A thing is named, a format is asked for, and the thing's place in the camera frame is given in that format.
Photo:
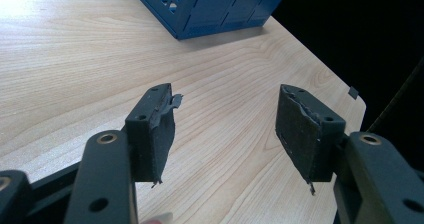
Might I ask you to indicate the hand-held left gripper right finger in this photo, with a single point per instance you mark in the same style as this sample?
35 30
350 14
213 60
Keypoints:
306 140

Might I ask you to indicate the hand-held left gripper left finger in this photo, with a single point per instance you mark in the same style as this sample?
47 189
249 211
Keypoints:
150 134

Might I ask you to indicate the blue file rack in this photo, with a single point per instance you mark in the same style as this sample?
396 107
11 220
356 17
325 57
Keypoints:
213 7

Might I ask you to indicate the grey tape piece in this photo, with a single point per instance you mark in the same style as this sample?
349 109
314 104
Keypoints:
353 93

